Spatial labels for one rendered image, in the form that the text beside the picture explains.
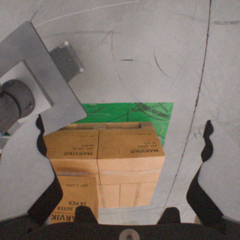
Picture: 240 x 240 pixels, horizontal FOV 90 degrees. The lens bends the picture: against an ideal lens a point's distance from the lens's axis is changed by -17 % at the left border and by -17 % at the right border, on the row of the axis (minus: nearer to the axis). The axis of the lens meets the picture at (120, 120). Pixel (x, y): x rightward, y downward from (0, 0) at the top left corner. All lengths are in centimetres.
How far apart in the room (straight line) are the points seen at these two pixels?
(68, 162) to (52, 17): 126
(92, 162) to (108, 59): 93
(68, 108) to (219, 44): 154
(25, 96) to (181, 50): 133
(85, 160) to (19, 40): 98
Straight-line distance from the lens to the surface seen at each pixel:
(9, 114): 62
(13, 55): 74
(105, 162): 126
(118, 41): 136
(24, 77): 71
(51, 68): 67
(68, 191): 110
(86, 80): 144
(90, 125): 165
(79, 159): 126
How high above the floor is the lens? 135
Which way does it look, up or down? 56 degrees down
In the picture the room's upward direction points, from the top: 173 degrees clockwise
